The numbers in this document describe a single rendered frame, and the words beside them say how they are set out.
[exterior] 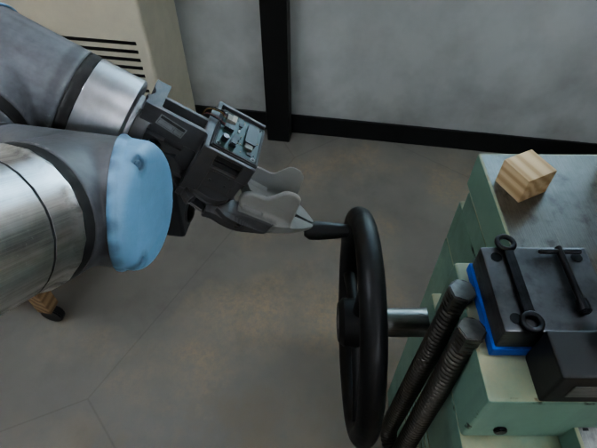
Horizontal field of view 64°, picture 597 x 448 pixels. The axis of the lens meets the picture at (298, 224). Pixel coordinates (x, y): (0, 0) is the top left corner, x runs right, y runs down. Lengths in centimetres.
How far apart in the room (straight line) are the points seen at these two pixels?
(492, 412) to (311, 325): 111
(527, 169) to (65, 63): 52
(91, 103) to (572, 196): 57
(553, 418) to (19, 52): 54
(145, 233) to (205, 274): 133
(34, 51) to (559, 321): 48
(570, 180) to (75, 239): 61
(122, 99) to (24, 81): 7
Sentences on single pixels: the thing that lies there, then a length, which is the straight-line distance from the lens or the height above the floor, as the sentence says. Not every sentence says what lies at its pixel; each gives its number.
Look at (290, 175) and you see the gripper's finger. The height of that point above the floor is 99.
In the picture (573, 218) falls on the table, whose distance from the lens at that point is 68.
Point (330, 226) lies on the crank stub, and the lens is 61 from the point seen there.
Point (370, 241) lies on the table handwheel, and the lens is 51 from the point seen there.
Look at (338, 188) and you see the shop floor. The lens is 190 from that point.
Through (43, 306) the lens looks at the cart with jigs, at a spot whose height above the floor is 12.
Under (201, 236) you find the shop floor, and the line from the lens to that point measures 176.
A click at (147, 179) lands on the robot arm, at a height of 113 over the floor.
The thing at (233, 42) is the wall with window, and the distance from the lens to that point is 197.
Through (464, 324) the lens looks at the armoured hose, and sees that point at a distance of 45.
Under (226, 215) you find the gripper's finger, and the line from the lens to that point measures 48.
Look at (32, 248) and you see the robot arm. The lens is 27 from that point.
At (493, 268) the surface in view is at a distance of 46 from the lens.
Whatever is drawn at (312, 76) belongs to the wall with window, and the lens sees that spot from 198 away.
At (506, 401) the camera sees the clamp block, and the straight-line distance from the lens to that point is 45.
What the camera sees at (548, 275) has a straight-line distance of 48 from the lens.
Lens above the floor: 135
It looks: 50 degrees down
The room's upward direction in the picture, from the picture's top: straight up
